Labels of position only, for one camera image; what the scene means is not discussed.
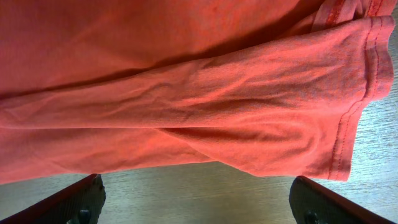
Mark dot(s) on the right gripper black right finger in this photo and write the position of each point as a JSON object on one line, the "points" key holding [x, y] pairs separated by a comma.
{"points": [[312, 203]]}

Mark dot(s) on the orange red t-shirt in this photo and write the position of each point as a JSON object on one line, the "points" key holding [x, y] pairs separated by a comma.
{"points": [[267, 87]]}

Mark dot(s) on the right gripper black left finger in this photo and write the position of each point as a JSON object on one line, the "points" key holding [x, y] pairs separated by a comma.
{"points": [[79, 203]]}

